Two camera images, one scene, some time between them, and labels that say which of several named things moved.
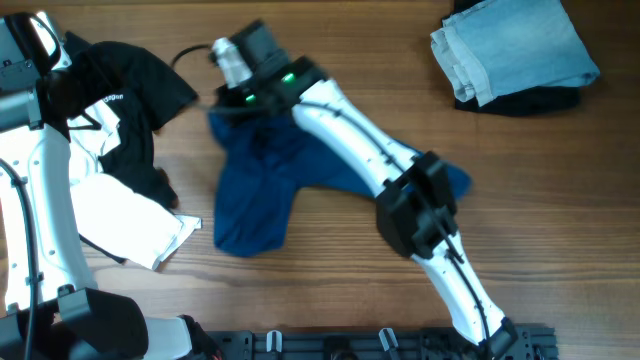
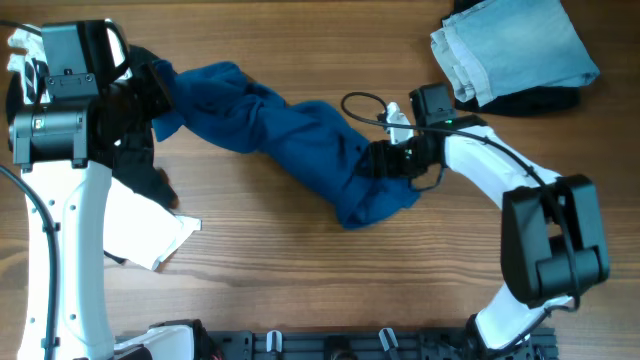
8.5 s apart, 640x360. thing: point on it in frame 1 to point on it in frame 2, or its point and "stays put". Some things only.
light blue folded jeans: [495, 47] stays put
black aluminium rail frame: [521, 343] stays put
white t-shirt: [112, 212] stays put
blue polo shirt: [265, 158] to [220, 108]
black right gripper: [223, 97] to [381, 160]
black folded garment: [528, 102] stays put
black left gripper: [95, 70] to [148, 79]
